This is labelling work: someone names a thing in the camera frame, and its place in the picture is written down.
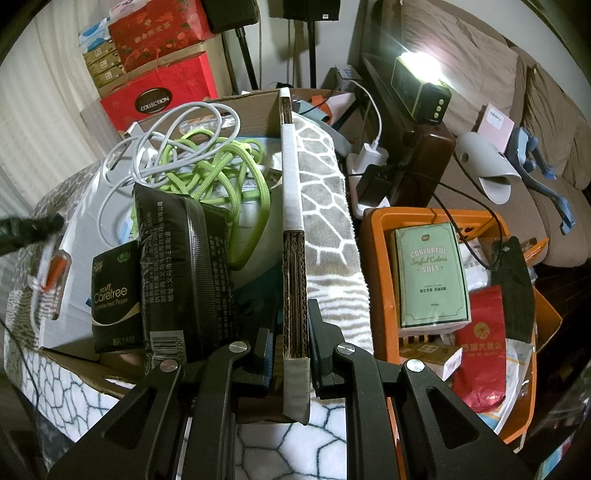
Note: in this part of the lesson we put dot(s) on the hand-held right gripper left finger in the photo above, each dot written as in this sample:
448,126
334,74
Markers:
269,367

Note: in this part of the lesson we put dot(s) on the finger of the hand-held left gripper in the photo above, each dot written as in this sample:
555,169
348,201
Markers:
27,229

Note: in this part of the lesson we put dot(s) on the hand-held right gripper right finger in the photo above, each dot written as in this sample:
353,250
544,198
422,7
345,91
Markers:
314,357

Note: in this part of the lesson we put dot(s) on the small black tissue pack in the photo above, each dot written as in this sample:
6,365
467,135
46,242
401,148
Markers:
115,300

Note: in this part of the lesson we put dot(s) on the large black tissue pack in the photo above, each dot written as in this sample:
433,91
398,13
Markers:
184,277

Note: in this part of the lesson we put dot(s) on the brown cardboard box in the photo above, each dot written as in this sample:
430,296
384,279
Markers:
293,184

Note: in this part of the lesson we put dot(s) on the small orange plastic item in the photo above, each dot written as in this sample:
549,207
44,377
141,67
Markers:
57,270

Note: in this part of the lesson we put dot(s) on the orange plastic basket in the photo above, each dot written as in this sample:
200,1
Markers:
376,272

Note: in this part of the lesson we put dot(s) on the small yellow white box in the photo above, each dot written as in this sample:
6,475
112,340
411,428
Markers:
436,357

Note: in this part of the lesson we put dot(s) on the white curtain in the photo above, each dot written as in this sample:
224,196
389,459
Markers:
41,92

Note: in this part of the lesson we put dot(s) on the grey white patterned blanket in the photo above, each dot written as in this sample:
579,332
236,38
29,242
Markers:
323,217

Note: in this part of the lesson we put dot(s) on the green tissue pack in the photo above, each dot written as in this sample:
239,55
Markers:
431,277

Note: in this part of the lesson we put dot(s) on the white blue face mask bag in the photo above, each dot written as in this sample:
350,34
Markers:
270,221

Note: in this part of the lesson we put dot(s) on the white power strip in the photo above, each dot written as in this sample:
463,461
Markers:
353,198

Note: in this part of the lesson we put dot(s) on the red foil packet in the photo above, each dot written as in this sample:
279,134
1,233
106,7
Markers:
482,350

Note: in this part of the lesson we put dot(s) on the small gold box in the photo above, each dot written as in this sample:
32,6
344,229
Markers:
99,51
104,64
110,79

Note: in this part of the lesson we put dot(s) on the black power adapter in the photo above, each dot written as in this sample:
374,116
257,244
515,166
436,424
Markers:
373,187

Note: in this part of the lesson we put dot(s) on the white plastic packet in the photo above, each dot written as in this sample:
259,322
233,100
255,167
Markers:
475,272

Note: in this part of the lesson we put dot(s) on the white blue plastic bag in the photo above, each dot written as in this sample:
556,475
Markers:
517,374

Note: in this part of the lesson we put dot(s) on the blue white tissue pack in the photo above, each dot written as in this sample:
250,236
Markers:
94,34

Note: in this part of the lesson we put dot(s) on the black face mask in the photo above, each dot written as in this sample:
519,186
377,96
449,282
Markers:
512,286

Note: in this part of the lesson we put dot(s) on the white charger plug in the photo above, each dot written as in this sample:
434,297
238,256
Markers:
372,150

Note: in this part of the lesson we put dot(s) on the red collection box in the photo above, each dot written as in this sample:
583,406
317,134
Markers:
184,78

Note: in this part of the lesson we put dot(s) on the grey blue plastic item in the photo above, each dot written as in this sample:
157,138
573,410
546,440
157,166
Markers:
340,141

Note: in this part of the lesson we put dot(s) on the dark wooden armrest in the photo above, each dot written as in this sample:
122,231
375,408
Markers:
425,152

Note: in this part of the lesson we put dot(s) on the red patterned gift box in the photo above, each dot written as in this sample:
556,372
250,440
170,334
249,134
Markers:
157,32

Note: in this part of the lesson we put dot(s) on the brown carton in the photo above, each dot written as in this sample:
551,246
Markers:
217,50

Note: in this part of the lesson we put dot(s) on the grey slipper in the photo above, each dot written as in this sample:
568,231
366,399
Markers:
482,159

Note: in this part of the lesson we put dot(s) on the black green lantern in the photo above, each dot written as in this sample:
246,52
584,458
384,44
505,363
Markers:
431,105

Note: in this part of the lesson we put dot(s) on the pink box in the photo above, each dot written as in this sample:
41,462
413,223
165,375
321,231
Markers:
495,124

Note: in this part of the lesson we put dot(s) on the black speaker on stand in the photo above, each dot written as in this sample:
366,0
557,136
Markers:
310,9
231,14

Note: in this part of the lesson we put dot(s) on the blue clamp tool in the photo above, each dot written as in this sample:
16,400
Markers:
524,144

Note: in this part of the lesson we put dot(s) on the brown sofa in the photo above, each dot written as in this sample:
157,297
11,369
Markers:
461,41

